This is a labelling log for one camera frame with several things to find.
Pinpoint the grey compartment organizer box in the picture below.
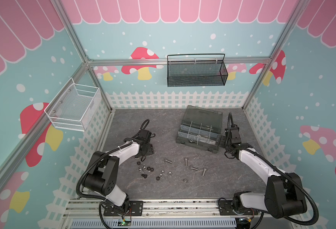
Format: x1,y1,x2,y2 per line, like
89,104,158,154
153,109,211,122
176,105,223,153

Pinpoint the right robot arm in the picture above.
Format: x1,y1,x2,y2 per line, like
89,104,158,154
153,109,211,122
225,125,319,226

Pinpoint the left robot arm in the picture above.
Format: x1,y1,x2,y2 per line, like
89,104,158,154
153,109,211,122
76,130,155,215

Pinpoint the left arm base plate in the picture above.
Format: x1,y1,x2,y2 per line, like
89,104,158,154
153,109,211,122
103,200,144,217

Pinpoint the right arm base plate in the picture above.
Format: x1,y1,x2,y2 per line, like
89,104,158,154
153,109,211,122
217,198,259,217

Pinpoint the white slotted cable duct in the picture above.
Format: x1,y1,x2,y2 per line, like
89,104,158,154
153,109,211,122
70,218,237,229

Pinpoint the black mesh wall basket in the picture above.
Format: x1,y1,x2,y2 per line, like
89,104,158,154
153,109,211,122
167,53,229,87

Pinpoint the white mesh wall basket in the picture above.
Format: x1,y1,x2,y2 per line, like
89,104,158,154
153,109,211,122
44,78,102,132

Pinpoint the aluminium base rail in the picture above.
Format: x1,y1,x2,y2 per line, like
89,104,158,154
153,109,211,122
64,198,260,219

